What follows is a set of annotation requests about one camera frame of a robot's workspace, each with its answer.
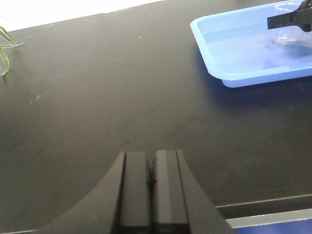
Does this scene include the clear glass beaker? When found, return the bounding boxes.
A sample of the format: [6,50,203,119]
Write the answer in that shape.
[271,2,301,44]

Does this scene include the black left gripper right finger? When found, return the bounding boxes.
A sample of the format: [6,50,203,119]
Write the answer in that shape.
[151,150,235,234]

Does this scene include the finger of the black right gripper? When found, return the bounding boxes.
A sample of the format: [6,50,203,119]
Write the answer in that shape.
[267,0,312,32]

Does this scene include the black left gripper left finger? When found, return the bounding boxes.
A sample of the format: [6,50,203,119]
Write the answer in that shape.
[35,152,149,234]

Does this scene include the green plant leaves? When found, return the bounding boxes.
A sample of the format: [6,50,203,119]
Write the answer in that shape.
[0,26,24,77]

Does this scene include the blue plastic tray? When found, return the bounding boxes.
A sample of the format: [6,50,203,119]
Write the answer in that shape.
[190,2,312,88]

